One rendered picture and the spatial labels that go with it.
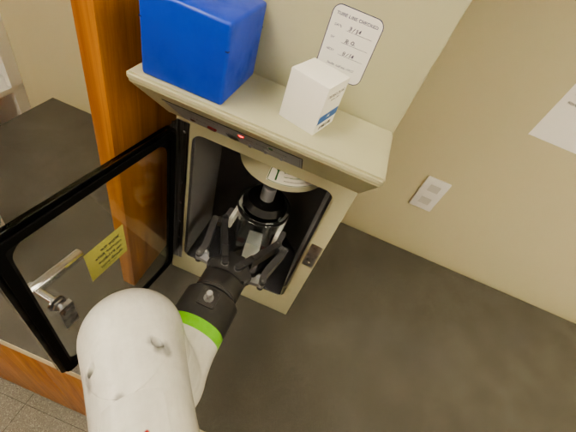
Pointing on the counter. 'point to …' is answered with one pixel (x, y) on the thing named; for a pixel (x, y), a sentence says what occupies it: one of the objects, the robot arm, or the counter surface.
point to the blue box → (201, 43)
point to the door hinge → (180, 182)
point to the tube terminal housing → (439, 21)
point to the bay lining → (211, 195)
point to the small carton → (313, 95)
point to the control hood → (367, 153)
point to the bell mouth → (281, 180)
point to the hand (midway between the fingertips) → (260, 218)
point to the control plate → (237, 135)
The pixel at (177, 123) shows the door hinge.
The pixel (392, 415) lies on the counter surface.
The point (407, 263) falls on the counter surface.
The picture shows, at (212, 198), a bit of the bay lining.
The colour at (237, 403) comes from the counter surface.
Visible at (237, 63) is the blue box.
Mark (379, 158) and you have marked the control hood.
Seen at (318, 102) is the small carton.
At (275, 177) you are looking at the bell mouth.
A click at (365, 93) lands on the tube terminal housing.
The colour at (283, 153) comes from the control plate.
